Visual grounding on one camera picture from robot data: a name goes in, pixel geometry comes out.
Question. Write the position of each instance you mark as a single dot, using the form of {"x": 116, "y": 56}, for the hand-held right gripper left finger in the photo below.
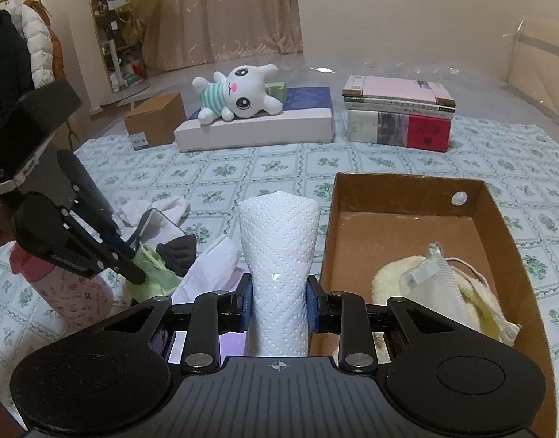
{"x": 247, "y": 303}

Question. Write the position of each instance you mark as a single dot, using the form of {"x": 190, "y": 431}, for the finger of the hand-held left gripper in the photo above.
{"x": 55, "y": 237}
{"x": 94, "y": 196}

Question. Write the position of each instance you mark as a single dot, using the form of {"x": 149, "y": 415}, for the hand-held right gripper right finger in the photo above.
{"x": 312, "y": 303}

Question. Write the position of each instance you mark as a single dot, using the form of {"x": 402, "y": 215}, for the white paper towel roll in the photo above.
{"x": 279, "y": 246}

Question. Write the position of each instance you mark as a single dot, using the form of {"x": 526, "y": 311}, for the yellow towel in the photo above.
{"x": 389, "y": 283}

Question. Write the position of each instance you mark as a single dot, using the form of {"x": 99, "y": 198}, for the black fabric item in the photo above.
{"x": 179, "y": 253}

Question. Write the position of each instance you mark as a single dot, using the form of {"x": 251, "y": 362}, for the light green cloth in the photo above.
{"x": 156, "y": 278}

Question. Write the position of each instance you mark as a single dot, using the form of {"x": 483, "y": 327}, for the clear plastic zip bag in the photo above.
{"x": 430, "y": 296}

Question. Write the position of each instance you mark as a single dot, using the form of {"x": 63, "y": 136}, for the purple white tissue pack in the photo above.
{"x": 211, "y": 269}

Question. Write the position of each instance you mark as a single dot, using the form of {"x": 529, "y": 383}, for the pink lidded cup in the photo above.
{"x": 65, "y": 296}

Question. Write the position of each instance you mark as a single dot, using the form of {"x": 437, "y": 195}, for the black jacket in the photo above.
{"x": 5, "y": 64}

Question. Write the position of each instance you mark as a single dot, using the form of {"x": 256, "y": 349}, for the white cloth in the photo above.
{"x": 170, "y": 207}

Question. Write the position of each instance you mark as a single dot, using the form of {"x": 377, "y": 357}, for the blue face mask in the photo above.
{"x": 163, "y": 230}

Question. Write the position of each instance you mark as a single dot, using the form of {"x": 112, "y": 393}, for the white puffer jacket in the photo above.
{"x": 37, "y": 41}

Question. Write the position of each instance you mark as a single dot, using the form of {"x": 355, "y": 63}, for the small closed cardboard box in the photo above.
{"x": 156, "y": 118}

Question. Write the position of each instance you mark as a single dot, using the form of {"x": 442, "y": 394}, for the green floral printed tablecloth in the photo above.
{"x": 270, "y": 164}

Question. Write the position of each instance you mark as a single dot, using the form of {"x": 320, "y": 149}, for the yellow plastic cover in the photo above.
{"x": 149, "y": 18}

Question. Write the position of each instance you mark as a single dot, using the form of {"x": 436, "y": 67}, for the white flat box blue top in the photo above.
{"x": 261, "y": 132}

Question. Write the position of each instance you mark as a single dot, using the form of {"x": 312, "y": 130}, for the white plush bunny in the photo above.
{"x": 243, "y": 91}

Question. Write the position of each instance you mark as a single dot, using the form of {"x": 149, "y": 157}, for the thick red grey book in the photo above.
{"x": 425, "y": 132}

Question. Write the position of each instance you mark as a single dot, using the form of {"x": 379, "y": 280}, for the small green box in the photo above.
{"x": 277, "y": 92}

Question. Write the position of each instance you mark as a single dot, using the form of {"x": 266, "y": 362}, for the thin white spine book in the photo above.
{"x": 398, "y": 108}

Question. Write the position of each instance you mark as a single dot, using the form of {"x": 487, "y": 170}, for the thin green spine book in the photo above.
{"x": 398, "y": 101}

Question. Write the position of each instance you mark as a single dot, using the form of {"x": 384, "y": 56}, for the beige curtain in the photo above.
{"x": 224, "y": 9}

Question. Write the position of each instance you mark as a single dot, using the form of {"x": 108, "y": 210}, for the pink cover book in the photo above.
{"x": 389, "y": 86}

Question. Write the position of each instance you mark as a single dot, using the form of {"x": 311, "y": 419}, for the plastic wrapped headboard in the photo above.
{"x": 544, "y": 68}

